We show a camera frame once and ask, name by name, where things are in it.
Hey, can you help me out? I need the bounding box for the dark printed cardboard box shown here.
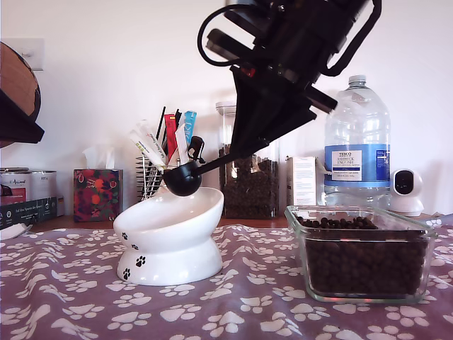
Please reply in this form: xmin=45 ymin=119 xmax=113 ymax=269
xmin=0 ymin=196 xmax=59 ymax=231

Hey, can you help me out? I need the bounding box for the small white round camera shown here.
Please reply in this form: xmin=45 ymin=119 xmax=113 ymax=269
xmin=389 ymin=169 xmax=425 ymax=217

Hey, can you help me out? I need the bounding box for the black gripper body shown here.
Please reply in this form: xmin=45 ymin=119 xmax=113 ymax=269
xmin=207 ymin=16 xmax=350 ymax=113

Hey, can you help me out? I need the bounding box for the chrome wire basket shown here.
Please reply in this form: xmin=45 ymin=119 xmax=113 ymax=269
xmin=134 ymin=155 xmax=199 ymax=206

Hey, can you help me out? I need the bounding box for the purple paw print cloth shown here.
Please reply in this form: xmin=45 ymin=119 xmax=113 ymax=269
xmin=0 ymin=216 xmax=453 ymax=340

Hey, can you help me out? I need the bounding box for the round brown wooden disc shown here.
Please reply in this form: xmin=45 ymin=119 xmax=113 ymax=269
xmin=0 ymin=41 xmax=42 ymax=149

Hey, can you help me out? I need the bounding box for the white can red label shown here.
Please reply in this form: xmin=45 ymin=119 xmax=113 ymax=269
xmin=0 ymin=168 xmax=32 ymax=207

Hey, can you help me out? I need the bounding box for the tall clear storage jar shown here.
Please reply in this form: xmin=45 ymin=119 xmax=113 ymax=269
xmin=214 ymin=101 xmax=283 ymax=220

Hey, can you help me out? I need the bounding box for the white wall switch plate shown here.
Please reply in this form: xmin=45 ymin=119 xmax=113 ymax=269
xmin=20 ymin=38 xmax=46 ymax=72

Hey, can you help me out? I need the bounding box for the rectangular clear glass container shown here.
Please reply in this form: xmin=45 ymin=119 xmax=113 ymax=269
xmin=285 ymin=204 xmax=438 ymax=305

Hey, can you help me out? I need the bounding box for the white cardboard carton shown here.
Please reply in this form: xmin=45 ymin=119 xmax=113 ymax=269
xmin=285 ymin=155 xmax=318 ymax=207

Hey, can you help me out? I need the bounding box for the brown kibble pile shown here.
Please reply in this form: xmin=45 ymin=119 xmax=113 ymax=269
xmin=297 ymin=216 xmax=428 ymax=297

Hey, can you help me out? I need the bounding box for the floral tissue box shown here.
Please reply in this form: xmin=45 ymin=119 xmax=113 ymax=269
xmin=73 ymin=168 xmax=125 ymax=223

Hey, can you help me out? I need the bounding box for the black plastic measuring scoop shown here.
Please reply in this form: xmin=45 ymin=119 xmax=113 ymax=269
xmin=161 ymin=154 xmax=236 ymax=197

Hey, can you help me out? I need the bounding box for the white ceramic cat bowl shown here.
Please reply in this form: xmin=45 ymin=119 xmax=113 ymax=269
xmin=113 ymin=186 xmax=224 ymax=287

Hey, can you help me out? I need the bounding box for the blue sachet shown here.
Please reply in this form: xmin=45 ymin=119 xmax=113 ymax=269
xmin=183 ymin=110 xmax=198 ymax=145

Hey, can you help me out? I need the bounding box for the plain white sachet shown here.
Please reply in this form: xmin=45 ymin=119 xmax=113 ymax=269
xmin=174 ymin=124 xmax=189 ymax=167

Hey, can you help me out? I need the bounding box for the brown kibble in jar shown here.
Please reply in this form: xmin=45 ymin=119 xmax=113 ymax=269
xmin=218 ymin=143 xmax=280 ymax=219

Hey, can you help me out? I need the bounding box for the white tissue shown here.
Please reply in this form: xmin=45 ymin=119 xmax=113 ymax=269
xmin=81 ymin=144 xmax=116 ymax=170

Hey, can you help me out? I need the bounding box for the large clear water bottle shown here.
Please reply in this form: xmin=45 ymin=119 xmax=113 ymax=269
xmin=323 ymin=74 xmax=392 ymax=213

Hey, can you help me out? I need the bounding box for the small white flat object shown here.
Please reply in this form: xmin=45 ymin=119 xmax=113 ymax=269
xmin=0 ymin=222 xmax=33 ymax=241

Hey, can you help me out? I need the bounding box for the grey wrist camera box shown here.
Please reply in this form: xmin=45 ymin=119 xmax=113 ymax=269
xmin=224 ymin=0 xmax=272 ymax=37

